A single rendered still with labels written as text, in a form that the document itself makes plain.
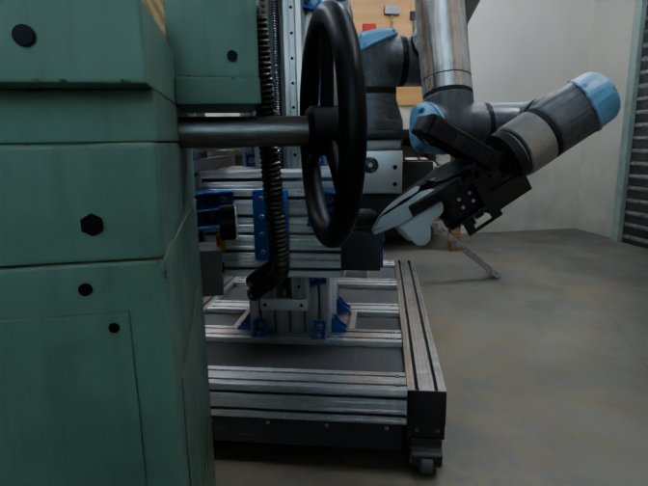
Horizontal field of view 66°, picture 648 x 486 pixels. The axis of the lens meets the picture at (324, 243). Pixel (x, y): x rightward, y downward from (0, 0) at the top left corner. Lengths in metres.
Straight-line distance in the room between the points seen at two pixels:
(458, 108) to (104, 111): 0.50
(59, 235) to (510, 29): 4.27
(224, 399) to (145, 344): 0.87
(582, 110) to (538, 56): 3.88
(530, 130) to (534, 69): 3.89
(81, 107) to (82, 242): 0.10
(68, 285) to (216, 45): 0.33
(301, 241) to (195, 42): 0.71
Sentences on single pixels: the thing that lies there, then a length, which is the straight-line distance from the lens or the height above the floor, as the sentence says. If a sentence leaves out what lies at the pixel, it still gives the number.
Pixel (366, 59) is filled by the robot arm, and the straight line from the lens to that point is 1.22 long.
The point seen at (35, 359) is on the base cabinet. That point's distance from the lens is 0.45.
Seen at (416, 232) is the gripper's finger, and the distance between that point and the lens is 0.64.
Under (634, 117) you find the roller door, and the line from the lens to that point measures 4.32.
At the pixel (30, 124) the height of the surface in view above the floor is 0.81.
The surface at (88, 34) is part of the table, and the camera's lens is 0.40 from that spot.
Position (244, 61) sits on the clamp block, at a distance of 0.62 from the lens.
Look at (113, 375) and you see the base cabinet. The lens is 0.44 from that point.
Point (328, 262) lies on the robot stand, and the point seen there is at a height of 0.50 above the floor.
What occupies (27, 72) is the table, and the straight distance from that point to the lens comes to 0.40.
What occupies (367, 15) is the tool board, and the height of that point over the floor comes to 1.70.
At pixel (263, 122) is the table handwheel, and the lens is 0.60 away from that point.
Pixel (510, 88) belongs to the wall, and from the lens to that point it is 4.47.
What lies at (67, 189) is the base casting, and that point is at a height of 0.77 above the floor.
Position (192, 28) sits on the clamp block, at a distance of 0.62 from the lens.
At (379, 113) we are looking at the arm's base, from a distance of 1.20.
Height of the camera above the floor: 0.80
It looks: 12 degrees down
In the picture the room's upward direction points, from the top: 1 degrees counter-clockwise
